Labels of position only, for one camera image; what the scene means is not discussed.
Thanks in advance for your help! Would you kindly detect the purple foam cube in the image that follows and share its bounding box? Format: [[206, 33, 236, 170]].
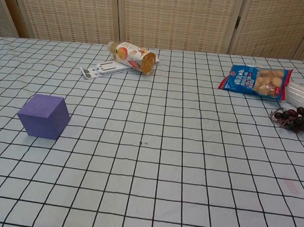
[[15, 92, 73, 142]]

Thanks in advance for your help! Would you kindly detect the white black checkered tablecloth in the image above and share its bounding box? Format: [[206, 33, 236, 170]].
[[0, 35, 304, 227]]

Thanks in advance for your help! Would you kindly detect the orange juice bottle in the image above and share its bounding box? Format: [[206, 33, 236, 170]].
[[105, 40, 159, 77]]

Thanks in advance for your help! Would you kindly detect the white folding phone stand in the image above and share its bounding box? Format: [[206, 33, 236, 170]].
[[79, 51, 161, 86]]

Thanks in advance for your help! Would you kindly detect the blue biscuit snack bag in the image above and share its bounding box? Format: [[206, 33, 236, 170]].
[[217, 62, 295, 103]]

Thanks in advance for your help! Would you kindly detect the dark red grape bunch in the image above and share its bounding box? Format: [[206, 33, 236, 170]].
[[268, 106, 304, 135]]

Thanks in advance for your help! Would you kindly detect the clear plastic cup package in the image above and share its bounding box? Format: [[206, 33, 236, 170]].
[[244, 61, 304, 112]]

